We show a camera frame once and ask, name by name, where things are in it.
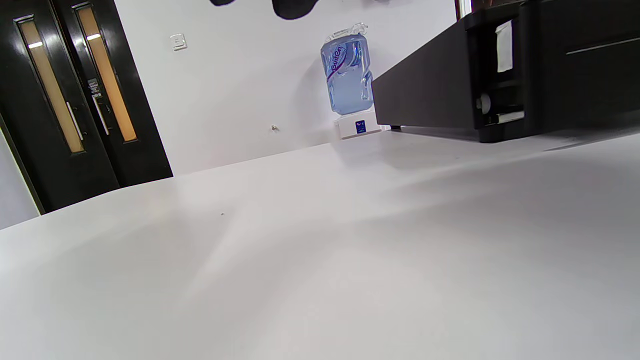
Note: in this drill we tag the person's left hand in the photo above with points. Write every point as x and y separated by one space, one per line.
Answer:
295 7

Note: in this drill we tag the black cash drawer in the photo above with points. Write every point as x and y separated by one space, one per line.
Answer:
430 85

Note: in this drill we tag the blue water bottle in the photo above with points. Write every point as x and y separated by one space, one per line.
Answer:
346 75

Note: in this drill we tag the white water dispenser base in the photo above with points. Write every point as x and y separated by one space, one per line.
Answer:
357 126

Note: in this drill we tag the black door with glass panel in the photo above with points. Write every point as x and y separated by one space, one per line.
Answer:
30 150
140 155

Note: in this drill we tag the small door sign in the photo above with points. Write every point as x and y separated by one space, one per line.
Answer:
94 87

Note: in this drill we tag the white light switch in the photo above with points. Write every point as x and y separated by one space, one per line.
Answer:
178 42

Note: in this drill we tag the metal window frame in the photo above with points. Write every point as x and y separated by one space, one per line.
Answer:
463 7

